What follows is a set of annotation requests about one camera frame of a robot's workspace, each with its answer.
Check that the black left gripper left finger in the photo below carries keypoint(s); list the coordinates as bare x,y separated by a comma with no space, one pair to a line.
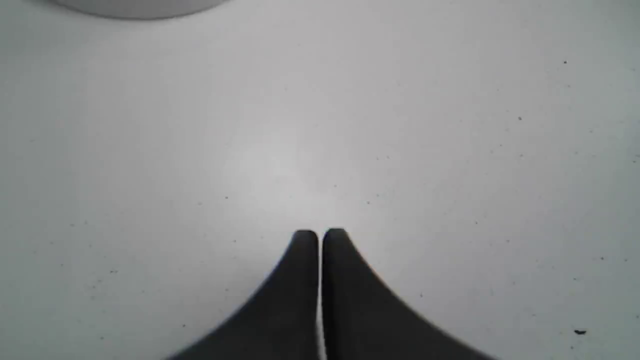
279,321

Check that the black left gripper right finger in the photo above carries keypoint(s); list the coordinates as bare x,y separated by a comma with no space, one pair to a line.
364,320

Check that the white desk lamp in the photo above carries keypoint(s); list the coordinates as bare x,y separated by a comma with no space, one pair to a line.
137,10

